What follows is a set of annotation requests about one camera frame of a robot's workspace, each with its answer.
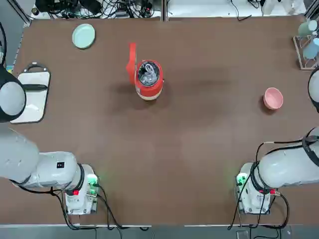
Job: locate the aluminium frame post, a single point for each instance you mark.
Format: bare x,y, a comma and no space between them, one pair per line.
23,11

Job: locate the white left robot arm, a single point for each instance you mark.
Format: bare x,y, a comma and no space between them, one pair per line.
54,171

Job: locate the white tray with black frame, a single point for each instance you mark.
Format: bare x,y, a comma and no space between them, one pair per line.
35,104

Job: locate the pink bowl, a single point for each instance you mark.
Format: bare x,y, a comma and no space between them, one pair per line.
273,97

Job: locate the aluminium camera post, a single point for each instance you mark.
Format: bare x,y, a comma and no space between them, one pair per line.
164,10

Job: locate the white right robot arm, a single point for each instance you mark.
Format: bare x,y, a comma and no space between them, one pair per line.
279,169

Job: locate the clear plastic bag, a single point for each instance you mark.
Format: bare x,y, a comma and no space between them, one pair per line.
148,73

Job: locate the pale green plate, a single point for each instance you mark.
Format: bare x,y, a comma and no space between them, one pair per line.
83,36

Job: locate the orange rice cooker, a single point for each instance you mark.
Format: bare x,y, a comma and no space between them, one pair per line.
149,90

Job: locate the light blue cup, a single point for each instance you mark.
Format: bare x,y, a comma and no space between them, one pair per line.
311,48

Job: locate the grey green cup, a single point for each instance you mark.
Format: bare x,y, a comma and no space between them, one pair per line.
305,28

